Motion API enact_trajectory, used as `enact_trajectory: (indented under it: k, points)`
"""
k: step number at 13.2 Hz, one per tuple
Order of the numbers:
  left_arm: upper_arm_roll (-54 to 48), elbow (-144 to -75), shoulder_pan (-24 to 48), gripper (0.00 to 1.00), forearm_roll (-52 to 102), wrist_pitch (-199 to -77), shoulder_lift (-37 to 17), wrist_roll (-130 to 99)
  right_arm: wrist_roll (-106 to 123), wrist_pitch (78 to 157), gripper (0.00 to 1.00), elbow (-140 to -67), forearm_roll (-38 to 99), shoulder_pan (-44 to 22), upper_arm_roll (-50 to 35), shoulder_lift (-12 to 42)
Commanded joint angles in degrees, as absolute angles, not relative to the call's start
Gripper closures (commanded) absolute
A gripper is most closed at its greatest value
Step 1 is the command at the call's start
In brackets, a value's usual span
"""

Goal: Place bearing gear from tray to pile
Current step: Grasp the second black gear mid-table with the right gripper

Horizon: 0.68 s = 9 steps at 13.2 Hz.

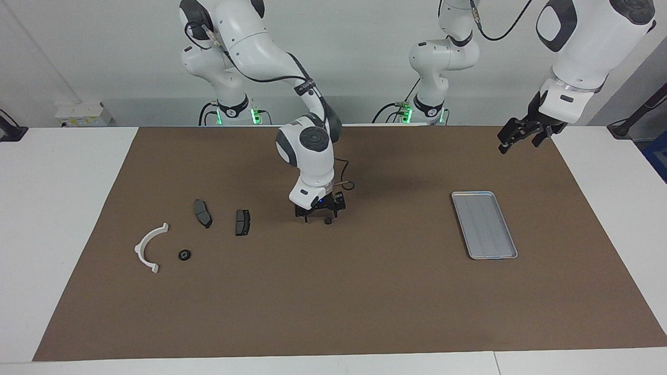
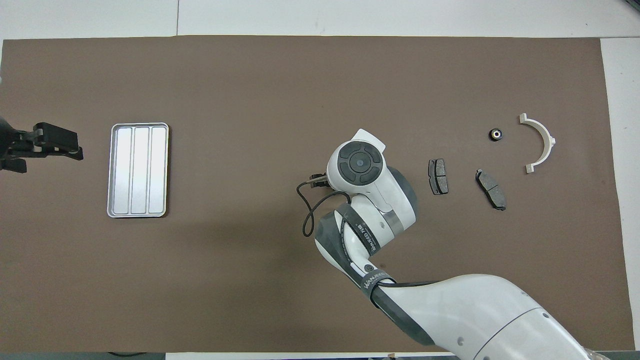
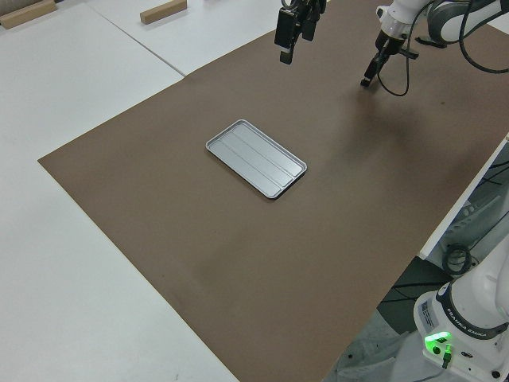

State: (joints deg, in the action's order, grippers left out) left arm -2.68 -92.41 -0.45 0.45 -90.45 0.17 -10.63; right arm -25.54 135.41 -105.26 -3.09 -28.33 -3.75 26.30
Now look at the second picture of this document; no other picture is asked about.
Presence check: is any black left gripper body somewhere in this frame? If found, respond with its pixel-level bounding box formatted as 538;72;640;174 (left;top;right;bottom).
0;116;37;161

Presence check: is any silver metal tray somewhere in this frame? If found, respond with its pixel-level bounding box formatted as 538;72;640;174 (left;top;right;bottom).
106;122;170;219

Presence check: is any rectangular dark grey brake pad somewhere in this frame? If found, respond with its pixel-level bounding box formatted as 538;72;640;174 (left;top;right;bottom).
428;158;449;196

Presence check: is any brown table mat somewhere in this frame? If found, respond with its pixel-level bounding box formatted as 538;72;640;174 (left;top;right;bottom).
0;35;622;354

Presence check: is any curved dark grey brake pad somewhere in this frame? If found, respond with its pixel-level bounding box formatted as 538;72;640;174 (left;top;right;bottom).
475;169;507;211

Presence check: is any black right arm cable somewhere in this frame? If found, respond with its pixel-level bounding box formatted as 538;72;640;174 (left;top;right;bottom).
296;172;353;238

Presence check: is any white curved plastic bracket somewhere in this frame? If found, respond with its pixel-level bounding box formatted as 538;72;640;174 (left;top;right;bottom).
518;113;557;175

